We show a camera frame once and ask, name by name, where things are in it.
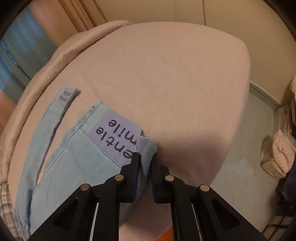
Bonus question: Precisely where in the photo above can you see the light blue denim pants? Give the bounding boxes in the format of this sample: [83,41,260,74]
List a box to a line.
[14,87,157,238]

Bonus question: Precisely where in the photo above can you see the orange bed base fabric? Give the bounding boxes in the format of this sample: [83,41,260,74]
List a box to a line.
[155,227,174,241]

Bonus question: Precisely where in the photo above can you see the plaid pillow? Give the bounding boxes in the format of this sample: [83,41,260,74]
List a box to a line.
[0,183,23,241]

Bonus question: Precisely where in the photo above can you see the pink bed sheet mattress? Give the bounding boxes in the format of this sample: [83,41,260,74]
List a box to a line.
[7,22,250,240]

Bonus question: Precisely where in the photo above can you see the stack of books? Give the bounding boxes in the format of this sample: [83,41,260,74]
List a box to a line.
[278,96,295,142]

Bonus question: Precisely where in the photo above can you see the pink folded comforter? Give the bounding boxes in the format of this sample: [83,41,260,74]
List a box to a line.
[1,20,132,184]

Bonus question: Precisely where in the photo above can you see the blue sheer curtain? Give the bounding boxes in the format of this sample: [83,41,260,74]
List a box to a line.
[1,8,57,103]

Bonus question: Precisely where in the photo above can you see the pink curtain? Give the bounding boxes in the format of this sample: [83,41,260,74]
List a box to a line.
[29,0,106,47]

